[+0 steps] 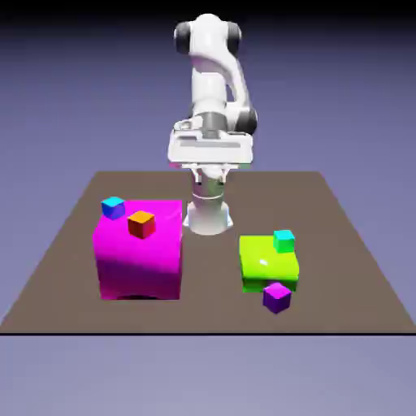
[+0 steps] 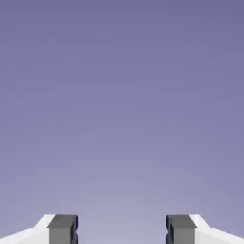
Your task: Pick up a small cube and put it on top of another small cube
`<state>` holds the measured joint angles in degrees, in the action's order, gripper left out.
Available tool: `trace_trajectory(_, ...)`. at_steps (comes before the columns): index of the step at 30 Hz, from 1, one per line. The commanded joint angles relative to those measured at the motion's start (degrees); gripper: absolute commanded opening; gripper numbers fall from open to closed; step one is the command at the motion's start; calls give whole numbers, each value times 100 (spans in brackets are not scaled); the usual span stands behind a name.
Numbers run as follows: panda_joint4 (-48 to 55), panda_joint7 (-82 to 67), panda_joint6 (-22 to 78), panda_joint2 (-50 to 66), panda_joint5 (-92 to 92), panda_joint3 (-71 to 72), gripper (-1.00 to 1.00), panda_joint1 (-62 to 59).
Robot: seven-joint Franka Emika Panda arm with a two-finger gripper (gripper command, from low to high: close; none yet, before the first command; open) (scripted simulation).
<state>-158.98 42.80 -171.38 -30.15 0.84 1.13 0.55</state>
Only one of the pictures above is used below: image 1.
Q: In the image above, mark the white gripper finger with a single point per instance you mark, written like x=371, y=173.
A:
x=223, y=174
x=196, y=174

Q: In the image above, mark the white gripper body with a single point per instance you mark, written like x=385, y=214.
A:
x=209, y=151

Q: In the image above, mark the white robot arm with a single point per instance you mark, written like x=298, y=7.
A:
x=208, y=81

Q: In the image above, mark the small orange cube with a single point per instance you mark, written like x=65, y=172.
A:
x=141, y=225

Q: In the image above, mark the small blue cube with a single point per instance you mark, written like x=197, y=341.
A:
x=113, y=208

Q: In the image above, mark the small green cube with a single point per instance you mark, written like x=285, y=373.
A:
x=284, y=241

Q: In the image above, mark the small purple cube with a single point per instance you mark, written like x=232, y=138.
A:
x=276, y=297

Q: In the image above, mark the large magenta box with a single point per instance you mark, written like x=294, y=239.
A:
x=139, y=256

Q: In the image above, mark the large lime green box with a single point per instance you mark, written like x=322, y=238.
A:
x=266, y=266

